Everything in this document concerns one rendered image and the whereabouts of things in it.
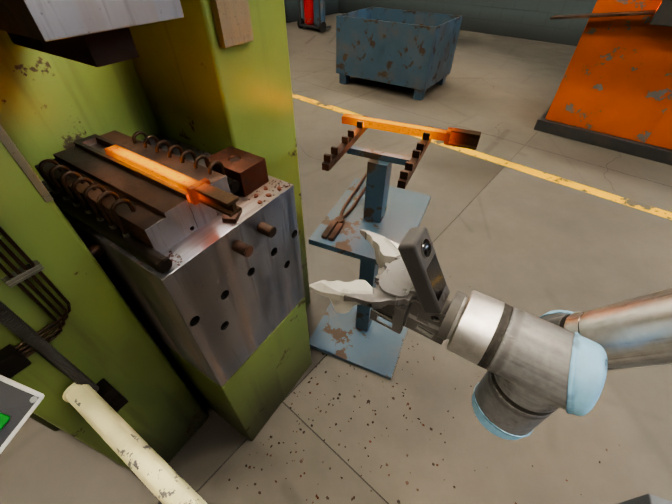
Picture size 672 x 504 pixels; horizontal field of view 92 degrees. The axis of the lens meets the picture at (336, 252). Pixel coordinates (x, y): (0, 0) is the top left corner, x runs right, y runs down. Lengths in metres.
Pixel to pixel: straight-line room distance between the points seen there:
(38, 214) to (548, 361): 0.80
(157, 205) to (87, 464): 1.15
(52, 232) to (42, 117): 0.39
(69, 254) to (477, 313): 0.73
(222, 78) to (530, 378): 0.83
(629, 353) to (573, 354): 0.12
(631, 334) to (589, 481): 1.12
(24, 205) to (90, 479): 1.11
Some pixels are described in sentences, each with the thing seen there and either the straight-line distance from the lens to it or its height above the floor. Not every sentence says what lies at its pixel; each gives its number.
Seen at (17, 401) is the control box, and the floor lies 0.98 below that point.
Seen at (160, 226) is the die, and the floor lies 0.97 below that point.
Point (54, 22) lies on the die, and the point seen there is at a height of 1.29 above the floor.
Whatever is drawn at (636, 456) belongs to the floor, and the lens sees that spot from 1.78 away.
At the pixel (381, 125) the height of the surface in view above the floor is 0.94.
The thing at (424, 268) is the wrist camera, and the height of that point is 1.06.
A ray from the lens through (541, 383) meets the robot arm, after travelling 0.47.
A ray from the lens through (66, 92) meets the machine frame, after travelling 1.11.
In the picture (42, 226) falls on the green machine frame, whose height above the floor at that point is 0.99.
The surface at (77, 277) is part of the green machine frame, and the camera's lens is 0.84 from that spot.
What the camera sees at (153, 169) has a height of 1.01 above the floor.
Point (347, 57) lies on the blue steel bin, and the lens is 4.62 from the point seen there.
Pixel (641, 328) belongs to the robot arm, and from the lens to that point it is 0.55.
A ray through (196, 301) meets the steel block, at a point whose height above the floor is 0.81.
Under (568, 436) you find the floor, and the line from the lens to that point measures 1.67.
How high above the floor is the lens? 1.36
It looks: 44 degrees down
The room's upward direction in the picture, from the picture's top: straight up
